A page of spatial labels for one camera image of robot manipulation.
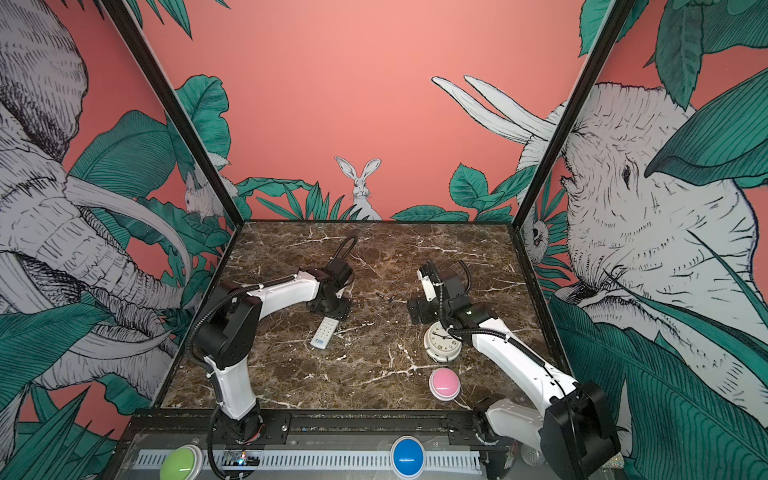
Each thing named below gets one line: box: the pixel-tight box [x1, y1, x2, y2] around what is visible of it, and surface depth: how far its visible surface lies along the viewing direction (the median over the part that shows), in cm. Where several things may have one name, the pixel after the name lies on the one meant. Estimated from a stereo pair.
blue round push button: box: [390, 435, 426, 480], surface depth 70 cm
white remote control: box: [310, 316, 340, 350], surface depth 90 cm
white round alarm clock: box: [423, 321, 463, 363], surface depth 86 cm
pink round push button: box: [428, 367, 461, 402], surface depth 82 cm
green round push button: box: [159, 444, 203, 480], surface depth 70 cm
